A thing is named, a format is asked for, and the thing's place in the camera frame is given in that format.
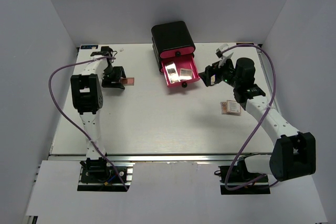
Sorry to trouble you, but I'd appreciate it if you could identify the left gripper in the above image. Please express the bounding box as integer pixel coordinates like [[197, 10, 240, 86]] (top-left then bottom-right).
[[101, 66, 125, 91]]

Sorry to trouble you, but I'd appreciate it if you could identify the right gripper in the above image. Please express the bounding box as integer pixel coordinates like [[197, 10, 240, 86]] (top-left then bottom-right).
[[198, 57, 240, 89]]

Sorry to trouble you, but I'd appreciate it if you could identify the pink three-colour blush palette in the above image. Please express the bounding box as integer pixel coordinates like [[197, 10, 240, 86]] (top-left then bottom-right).
[[120, 78, 135, 86]]

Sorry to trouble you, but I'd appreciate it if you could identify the square brown eyeshadow palette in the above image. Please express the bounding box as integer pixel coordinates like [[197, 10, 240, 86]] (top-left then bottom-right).
[[179, 68, 193, 81]]

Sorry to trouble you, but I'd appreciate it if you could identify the clear case blush compact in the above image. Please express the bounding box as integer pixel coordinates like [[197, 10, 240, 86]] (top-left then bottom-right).
[[220, 100, 241, 115]]

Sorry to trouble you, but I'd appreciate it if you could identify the long brown eyeshadow palette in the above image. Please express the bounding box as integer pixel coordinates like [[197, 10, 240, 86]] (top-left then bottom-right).
[[165, 62, 180, 83]]

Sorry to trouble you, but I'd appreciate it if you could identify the pink top drawer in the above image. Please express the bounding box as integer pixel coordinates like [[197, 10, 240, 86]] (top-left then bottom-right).
[[160, 46, 195, 59]]

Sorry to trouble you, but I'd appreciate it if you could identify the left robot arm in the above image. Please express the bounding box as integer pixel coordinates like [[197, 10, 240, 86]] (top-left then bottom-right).
[[70, 46, 126, 160]]

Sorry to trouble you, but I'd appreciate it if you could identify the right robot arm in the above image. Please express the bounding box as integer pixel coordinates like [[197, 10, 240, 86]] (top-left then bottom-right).
[[199, 58, 316, 182]]

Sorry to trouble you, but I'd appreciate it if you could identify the blue label left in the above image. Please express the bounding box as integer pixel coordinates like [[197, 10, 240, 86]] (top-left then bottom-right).
[[80, 45, 98, 50]]

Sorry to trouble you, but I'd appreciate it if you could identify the black drawer cabinet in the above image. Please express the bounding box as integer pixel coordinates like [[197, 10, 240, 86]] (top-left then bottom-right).
[[151, 21, 196, 68]]

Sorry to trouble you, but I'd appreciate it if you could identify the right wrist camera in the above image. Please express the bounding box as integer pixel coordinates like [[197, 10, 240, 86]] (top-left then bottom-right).
[[216, 44, 233, 65]]

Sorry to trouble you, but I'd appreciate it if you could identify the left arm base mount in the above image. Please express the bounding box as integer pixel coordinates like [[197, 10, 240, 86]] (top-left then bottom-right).
[[77, 157, 132, 192]]

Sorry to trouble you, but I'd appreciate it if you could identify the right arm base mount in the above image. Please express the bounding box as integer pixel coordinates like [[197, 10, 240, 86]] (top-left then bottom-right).
[[214, 158, 270, 195]]

